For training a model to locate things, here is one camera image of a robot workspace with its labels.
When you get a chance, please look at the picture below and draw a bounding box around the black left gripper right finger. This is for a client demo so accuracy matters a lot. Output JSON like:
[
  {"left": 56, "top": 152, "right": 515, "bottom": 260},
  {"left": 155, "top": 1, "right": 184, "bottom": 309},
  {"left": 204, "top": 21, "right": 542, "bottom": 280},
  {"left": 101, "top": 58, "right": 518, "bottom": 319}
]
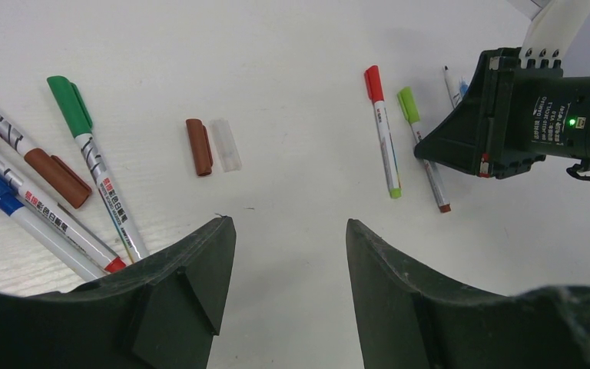
[{"left": 346, "top": 219, "right": 590, "bottom": 368}]

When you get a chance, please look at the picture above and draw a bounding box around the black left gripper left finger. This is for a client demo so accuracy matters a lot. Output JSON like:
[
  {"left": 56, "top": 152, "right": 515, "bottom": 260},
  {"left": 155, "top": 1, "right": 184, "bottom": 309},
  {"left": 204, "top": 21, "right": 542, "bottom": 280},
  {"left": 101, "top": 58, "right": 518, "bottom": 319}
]
[{"left": 0, "top": 216, "right": 237, "bottom": 368}]

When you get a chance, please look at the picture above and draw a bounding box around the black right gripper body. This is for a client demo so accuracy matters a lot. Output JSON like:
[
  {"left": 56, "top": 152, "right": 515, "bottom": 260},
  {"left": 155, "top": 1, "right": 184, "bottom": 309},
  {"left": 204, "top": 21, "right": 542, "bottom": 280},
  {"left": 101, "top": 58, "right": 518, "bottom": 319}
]
[{"left": 470, "top": 47, "right": 590, "bottom": 180}]

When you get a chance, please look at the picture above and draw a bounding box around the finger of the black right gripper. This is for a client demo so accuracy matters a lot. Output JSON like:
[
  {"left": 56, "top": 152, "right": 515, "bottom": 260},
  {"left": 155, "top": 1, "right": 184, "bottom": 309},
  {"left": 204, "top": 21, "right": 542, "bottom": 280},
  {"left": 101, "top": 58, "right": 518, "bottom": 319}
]
[{"left": 414, "top": 81, "right": 484, "bottom": 176}]

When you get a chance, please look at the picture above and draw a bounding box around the blue gel pen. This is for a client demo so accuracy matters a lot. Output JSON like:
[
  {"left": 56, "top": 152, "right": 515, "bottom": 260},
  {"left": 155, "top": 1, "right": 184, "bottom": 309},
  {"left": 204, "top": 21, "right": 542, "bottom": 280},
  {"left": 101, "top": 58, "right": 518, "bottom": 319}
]
[{"left": 459, "top": 77, "right": 469, "bottom": 98}]

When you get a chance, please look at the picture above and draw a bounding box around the light green cap marker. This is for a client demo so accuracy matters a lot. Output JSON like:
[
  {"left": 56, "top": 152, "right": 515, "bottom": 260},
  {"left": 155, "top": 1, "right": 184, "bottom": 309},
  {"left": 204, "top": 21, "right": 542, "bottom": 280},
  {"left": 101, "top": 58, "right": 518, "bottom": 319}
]
[{"left": 396, "top": 86, "right": 452, "bottom": 214}]

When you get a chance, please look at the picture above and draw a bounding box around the red cap marker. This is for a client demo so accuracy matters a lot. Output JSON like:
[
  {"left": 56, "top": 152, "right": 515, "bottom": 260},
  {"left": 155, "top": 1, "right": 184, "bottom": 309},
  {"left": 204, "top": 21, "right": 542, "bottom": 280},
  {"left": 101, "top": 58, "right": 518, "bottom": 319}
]
[{"left": 363, "top": 65, "right": 402, "bottom": 199}]

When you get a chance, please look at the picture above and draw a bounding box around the brown marker cap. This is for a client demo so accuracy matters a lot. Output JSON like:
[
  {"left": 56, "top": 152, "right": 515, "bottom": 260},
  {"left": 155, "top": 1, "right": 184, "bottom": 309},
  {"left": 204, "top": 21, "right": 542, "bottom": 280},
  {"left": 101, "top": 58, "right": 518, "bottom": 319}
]
[{"left": 185, "top": 118, "right": 214, "bottom": 177}]

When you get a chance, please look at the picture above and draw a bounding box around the clear pen cap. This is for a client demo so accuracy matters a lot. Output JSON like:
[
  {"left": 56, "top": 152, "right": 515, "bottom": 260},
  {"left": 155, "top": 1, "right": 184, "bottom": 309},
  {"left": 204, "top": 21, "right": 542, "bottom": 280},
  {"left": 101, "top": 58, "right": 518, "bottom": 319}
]
[{"left": 210, "top": 119, "right": 242, "bottom": 172}]

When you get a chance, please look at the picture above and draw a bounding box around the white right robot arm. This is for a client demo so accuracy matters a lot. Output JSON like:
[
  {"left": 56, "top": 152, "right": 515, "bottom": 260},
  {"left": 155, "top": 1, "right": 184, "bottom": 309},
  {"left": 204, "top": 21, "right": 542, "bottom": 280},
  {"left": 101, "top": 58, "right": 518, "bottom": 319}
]
[{"left": 414, "top": 1, "right": 590, "bottom": 181}]

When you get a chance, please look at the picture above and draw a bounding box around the brown cap marker left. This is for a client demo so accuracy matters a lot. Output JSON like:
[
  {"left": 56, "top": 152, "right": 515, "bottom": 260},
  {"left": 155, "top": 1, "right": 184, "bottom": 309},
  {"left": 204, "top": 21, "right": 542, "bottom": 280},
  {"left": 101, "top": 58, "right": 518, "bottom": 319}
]
[{"left": 0, "top": 112, "right": 92, "bottom": 209}]

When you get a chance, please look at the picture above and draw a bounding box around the blue cap marker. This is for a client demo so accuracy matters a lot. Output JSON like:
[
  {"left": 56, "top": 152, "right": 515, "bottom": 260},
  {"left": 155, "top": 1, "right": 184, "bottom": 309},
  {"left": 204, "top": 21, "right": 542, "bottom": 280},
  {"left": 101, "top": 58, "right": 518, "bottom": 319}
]
[{"left": 0, "top": 179, "right": 105, "bottom": 281}]

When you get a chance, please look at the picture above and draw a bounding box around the magenta cap marker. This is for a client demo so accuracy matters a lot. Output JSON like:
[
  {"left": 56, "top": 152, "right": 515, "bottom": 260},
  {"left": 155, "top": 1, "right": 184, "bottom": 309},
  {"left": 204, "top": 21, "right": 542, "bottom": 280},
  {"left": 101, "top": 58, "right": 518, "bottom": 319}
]
[{"left": 0, "top": 152, "right": 126, "bottom": 273}]

